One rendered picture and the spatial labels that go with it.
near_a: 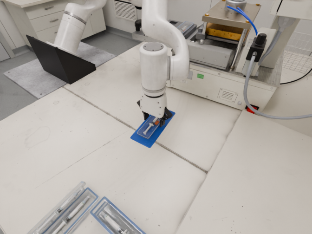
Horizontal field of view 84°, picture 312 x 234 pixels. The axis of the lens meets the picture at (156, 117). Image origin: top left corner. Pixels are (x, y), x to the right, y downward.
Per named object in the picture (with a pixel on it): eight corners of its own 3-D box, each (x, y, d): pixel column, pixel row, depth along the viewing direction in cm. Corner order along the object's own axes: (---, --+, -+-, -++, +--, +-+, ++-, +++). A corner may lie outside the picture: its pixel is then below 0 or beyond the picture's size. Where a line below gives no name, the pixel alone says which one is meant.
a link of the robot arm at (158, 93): (135, 85, 60) (136, 92, 62) (158, 94, 57) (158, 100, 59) (148, 74, 65) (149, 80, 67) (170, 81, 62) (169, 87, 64)
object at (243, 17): (267, 29, 82) (282, -4, 73) (258, 57, 63) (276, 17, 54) (216, 20, 90) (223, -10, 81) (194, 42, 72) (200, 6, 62)
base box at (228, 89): (266, 80, 100) (282, 51, 87) (257, 122, 77) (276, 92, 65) (180, 57, 118) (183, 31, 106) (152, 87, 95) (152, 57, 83)
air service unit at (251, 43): (254, 65, 68) (273, 25, 57) (248, 85, 59) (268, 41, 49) (240, 62, 70) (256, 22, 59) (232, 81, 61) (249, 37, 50)
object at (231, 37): (250, 29, 82) (259, 5, 75) (242, 47, 69) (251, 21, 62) (215, 22, 88) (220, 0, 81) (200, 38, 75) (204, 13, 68)
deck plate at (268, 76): (283, 51, 87) (284, 49, 87) (278, 87, 67) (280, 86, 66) (196, 33, 103) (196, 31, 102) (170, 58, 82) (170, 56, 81)
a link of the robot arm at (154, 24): (185, 7, 66) (187, 84, 60) (143, 7, 66) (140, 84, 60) (190, -15, 57) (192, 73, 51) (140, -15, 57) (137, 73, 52)
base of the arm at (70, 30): (38, 39, 96) (48, 6, 94) (67, 52, 114) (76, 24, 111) (61, 49, 90) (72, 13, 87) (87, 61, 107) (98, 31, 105)
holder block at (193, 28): (196, 29, 95) (197, 24, 93) (181, 43, 82) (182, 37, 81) (169, 24, 100) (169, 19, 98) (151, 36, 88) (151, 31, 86)
